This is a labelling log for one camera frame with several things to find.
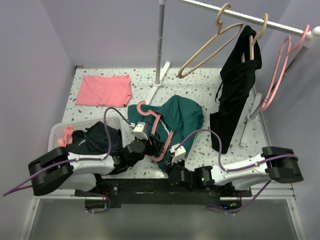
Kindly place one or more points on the black hanging garment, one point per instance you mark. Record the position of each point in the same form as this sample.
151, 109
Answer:
238, 76

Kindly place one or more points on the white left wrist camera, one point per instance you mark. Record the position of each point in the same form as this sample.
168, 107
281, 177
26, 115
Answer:
140, 131

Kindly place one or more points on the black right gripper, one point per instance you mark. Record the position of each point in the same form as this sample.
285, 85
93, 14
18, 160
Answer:
171, 166

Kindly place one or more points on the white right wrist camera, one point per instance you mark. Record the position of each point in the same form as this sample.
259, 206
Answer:
177, 153

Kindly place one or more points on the pink cloth in basket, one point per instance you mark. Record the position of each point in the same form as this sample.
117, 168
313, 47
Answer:
67, 137

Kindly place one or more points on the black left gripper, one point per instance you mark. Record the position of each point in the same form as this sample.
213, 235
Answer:
156, 144

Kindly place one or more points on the white perforated laundry basket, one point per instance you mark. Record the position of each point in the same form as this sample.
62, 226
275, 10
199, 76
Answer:
57, 131

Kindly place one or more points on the beige hanger with garment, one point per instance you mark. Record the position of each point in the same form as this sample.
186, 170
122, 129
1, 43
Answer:
253, 40

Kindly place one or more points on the green shorts with drawstring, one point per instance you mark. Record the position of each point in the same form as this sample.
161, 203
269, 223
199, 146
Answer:
179, 114

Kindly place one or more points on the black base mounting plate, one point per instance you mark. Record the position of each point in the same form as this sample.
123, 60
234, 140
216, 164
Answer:
158, 191

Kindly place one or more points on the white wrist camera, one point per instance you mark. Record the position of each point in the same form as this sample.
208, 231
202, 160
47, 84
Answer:
140, 131
177, 153

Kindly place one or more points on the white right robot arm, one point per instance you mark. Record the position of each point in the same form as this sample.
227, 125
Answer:
273, 164

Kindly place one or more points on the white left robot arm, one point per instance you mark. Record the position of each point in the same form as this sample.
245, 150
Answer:
60, 169

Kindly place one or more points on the dark navy clothes in basket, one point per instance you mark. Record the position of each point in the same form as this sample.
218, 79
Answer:
94, 140

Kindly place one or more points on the pink folded shirt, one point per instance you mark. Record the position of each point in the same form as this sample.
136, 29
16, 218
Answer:
96, 91

